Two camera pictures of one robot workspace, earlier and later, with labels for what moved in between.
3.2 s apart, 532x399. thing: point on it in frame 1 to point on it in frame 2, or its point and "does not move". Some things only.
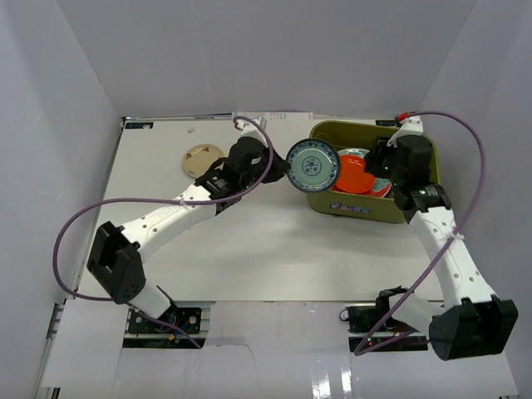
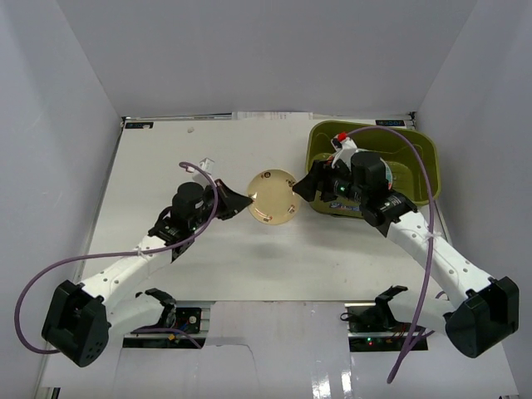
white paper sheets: (276, 115) does not move
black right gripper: (380, 150) to (318, 179)
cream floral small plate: (199, 159) to (275, 202)
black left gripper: (275, 169) to (219, 199)
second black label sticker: (386, 122) does not move
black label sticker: (139, 125) does not move
